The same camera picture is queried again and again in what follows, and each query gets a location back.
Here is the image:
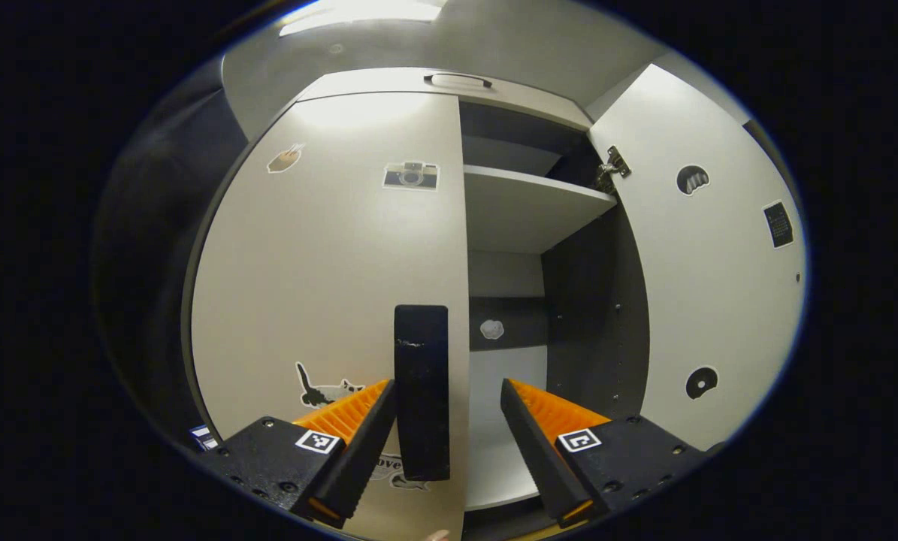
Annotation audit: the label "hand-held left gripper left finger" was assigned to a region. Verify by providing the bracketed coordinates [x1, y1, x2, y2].
[210, 378, 398, 529]

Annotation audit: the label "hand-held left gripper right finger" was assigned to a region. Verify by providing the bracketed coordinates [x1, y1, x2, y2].
[500, 378, 709, 529]

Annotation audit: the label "black door handle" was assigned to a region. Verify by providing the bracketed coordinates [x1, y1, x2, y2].
[394, 304, 451, 482]

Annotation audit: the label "white double-door shoe cabinet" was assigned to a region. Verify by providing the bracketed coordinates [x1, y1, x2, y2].
[182, 66, 652, 534]

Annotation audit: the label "white cabinet door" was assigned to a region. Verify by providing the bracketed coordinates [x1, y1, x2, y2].
[184, 92, 470, 541]
[588, 64, 808, 452]

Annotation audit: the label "white cabinet bottom board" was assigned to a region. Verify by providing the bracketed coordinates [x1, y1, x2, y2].
[465, 436, 543, 512]

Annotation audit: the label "white cabinet shelf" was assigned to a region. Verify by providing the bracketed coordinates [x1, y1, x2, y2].
[461, 135, 570, 178]
[464, 165, 617, 255]

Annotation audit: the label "metal door hinge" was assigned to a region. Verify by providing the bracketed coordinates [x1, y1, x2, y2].
[596, 146, 632, 193]

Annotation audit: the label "black backdrop cloth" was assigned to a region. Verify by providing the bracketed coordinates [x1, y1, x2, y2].
[92, 71, 250, 452]

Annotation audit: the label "ceiling light panel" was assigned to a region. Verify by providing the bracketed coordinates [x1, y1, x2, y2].
[278, 0, 443, 38]

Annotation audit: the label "grey cabinet top handle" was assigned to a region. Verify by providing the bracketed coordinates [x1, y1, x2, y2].
[423, 72, 493, 89]

